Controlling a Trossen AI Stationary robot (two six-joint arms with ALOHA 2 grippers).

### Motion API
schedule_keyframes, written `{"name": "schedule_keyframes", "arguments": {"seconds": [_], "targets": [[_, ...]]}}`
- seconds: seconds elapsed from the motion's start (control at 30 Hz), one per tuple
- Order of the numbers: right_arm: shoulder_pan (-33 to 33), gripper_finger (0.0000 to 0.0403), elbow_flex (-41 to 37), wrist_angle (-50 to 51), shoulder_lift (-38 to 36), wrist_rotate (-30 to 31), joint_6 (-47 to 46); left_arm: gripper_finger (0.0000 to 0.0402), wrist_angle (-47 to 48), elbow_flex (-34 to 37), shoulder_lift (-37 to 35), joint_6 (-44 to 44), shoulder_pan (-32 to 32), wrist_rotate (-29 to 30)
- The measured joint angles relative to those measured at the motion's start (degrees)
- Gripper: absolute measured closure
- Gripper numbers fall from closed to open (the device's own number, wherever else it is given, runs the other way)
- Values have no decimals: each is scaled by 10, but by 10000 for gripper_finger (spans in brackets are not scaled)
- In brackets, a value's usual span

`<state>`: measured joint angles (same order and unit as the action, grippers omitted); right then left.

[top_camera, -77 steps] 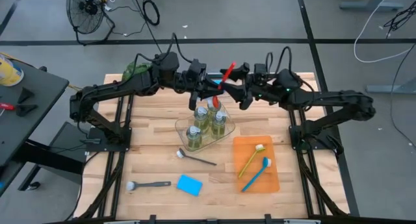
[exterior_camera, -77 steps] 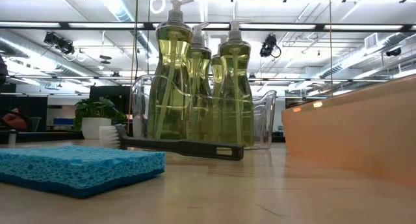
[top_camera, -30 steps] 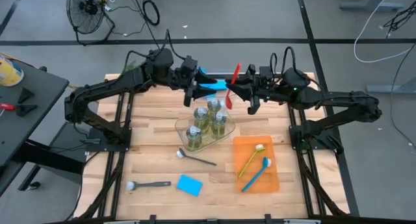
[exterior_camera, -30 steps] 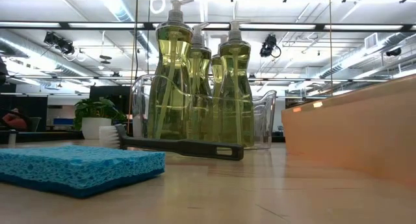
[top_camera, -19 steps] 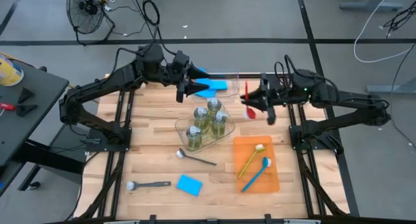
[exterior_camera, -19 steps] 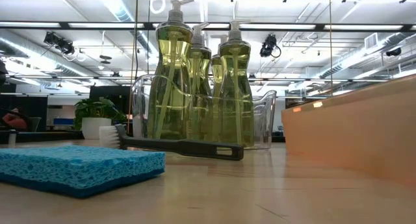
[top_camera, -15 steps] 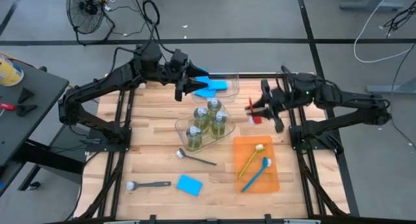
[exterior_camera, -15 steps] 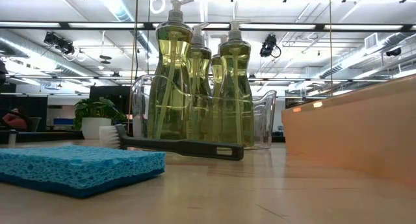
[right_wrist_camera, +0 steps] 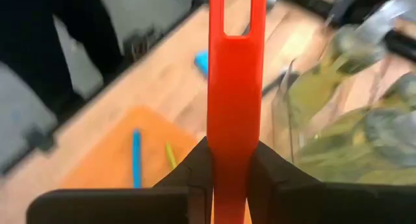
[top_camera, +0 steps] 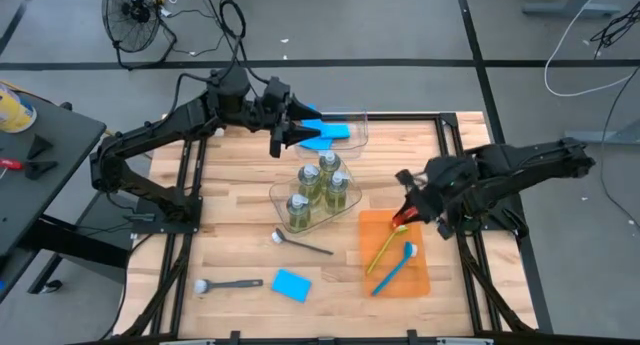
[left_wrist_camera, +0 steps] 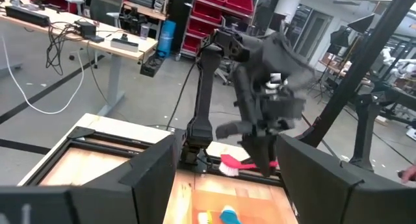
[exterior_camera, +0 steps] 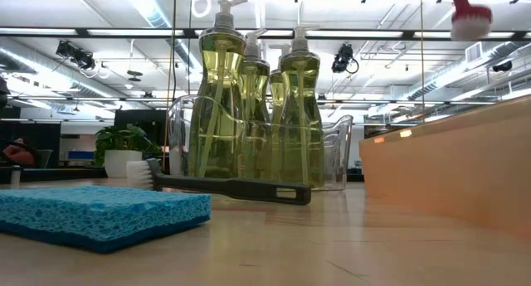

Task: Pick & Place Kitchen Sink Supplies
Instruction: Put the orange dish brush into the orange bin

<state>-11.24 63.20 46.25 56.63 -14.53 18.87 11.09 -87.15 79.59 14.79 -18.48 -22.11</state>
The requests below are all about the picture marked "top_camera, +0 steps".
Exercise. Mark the clear plastic bin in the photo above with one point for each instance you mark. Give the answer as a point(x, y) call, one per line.
point(325, 220)
point(357, 145)

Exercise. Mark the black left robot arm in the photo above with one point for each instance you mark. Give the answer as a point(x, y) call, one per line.
point(150, 135)

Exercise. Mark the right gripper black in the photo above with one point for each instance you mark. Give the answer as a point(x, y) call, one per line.
point(435, 205)

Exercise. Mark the clear yellow soap pump bottle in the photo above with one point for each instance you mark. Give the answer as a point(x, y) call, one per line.
point(310, 182)
point(329, 165)
point(298, 212)
point(337, 195)

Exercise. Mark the black frame bracket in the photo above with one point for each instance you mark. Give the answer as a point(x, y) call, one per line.
point(412, 336)
point(234, 337)

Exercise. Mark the yellow wipes canister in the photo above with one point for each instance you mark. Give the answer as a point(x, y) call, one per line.
point(15, 115)

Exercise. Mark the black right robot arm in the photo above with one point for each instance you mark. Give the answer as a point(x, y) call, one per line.
point(540, 157)

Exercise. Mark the red dish brush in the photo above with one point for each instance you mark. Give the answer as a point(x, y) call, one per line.
point(406, 217)

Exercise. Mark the black thin dish brush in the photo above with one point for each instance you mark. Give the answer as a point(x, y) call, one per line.
point(281, 235)

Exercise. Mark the black floor fan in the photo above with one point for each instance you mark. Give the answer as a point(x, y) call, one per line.
point(131, 15)

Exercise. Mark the green dish brush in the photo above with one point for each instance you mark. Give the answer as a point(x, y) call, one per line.
point(399, 228)

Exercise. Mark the grey dish brush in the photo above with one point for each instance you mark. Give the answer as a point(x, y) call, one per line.
point(235, 284)

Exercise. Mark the blue sponge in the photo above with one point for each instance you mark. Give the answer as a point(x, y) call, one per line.
point(339, 131)
point(317, 145)
point(291, 285)
point(312, 125)

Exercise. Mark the dark grey side table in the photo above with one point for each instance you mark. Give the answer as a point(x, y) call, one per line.
point(65, 127)

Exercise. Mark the white flat bar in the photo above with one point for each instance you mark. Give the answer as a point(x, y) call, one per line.
point(190, 342)
point(465, 341)

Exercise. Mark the black triangular part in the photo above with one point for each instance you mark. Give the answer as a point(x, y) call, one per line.
point(40, 169)
point(40, 147)

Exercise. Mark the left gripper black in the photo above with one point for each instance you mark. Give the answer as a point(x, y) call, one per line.
point(275, 110)

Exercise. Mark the blue dish brush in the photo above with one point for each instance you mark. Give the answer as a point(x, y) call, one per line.
point(410, 249)

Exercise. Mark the grey desk foot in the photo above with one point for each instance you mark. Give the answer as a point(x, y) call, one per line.
point(600, 136)
point(565, 9)

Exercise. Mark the orange translucent mat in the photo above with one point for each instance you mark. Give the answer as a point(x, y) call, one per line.
point(395, 280)

